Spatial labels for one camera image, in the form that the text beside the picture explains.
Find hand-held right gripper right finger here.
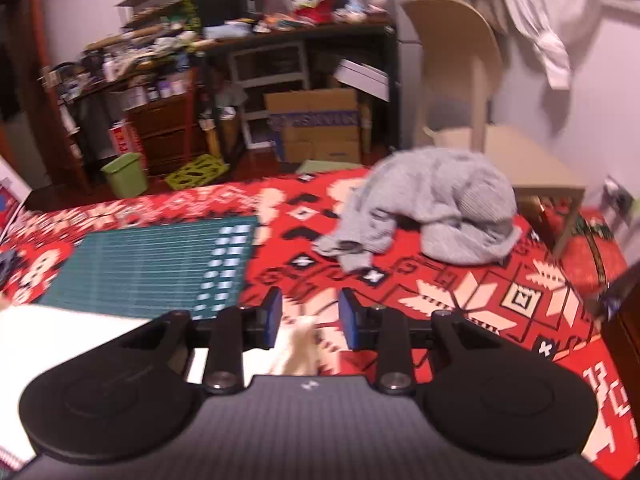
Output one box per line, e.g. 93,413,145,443
340,288,501,395

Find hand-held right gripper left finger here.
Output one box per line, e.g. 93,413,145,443
121,288,283,395

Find cream knit vest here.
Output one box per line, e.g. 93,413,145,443
0,302,321,471

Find red patterned blanket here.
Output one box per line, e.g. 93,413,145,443
0,167,640,480

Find green cutting mat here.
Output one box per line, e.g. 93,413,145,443
35,215,260,321

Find green foam mat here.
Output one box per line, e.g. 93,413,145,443
295,159,366,176

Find grey sweater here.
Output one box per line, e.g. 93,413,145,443
312,147,523,273

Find green perforated step stool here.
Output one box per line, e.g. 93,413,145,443
164,154,231,191

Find brown paper bag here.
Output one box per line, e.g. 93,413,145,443
215,110,246,158

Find green waste bin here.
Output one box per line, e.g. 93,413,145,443
100,152,150,200

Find cardboard box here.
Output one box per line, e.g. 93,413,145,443
264,88,362,163

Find wooden drawer cabinet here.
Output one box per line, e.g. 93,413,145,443
125,92,211,176

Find red printed carton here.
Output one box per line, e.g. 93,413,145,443
107,120,146,161

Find white plastic drawer unit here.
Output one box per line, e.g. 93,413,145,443
228,40,311,151

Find red gift bag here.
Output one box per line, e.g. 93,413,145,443
542,205,628,306

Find white flat box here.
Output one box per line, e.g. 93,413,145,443
332,58,391,103

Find dark wooden nightstand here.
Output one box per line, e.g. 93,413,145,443
600,257,640,386

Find black cluttered desk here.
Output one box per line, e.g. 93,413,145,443
40,10,401,191

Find red and white box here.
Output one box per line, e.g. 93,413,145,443
0,155,33,241

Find beige wooden chair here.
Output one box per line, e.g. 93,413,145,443
400,0,588,261

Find white hanging fabric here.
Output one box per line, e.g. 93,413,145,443
492,0,613,91

